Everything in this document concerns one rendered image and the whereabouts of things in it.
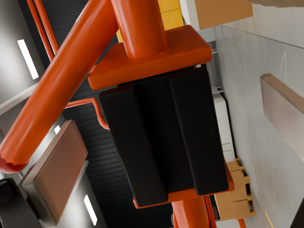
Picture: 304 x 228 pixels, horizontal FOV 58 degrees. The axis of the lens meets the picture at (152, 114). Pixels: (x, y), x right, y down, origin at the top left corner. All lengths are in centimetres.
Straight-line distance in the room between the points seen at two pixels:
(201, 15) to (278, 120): 173
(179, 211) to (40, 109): 11
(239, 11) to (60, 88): 181
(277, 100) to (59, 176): 13
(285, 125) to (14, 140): 17
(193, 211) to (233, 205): 757
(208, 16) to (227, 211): 654
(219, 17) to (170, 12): 552
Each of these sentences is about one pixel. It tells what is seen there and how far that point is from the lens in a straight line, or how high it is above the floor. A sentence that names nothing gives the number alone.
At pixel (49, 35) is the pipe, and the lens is 827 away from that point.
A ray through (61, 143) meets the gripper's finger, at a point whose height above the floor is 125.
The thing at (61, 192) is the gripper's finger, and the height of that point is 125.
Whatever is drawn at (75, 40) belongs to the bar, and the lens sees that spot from 16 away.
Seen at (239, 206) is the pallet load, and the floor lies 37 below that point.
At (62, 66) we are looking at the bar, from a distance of 17.
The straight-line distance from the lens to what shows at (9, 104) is 866.
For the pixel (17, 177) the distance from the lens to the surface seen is 636.
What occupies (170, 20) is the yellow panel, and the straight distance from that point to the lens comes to 741.
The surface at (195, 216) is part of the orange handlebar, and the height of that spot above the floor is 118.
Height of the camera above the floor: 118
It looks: 7 degrees up
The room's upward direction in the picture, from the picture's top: 103 degrees counter-clockwise
